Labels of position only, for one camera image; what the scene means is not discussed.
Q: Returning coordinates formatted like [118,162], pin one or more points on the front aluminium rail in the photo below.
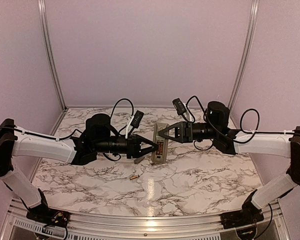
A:
[88,226]

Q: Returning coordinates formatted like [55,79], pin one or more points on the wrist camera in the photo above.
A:
[182,110]
[133,123]

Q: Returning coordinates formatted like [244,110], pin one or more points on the left aluminium frame post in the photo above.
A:
[49,52]

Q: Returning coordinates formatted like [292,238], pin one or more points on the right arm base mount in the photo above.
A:
[239,218]

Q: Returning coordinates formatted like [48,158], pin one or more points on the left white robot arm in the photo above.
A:
[99,136]

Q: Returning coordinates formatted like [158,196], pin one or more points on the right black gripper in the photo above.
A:
[184,132]

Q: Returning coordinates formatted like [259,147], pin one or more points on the grey remote control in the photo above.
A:
[157,159]

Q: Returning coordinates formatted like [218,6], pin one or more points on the right aluminium frame post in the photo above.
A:
[249,38]

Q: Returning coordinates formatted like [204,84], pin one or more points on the grey battery cover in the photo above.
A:
[138,160]

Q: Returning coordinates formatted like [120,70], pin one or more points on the aluminium frame post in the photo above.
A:
[49,52]
[249,38]

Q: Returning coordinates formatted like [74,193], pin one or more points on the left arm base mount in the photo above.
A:
[53,217]

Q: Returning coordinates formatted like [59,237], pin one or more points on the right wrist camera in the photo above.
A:
[182,110]

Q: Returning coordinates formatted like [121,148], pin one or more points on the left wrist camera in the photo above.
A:
[133,123]

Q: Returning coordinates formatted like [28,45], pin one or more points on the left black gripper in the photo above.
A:
[134,146]

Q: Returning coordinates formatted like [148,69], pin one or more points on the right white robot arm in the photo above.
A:
[238,141]

